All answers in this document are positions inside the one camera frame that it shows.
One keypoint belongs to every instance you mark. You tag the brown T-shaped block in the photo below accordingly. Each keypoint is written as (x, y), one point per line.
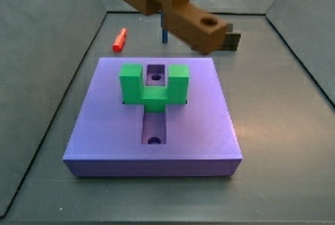
(188, 22)

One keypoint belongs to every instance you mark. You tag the blue peg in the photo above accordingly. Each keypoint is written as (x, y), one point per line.
(163, 31)

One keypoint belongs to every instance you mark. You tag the red peg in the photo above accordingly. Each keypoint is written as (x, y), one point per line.
(119, 40)

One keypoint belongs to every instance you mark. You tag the green U-shaped block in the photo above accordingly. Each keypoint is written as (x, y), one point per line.
(154, 87)

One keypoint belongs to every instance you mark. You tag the purple base block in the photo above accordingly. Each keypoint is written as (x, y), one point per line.
(122, 141)

